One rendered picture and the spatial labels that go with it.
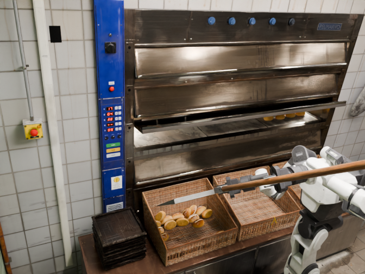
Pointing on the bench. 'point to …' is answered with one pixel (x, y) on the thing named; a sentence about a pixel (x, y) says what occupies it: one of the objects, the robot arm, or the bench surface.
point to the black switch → (110, 47)
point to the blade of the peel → (189, 197)
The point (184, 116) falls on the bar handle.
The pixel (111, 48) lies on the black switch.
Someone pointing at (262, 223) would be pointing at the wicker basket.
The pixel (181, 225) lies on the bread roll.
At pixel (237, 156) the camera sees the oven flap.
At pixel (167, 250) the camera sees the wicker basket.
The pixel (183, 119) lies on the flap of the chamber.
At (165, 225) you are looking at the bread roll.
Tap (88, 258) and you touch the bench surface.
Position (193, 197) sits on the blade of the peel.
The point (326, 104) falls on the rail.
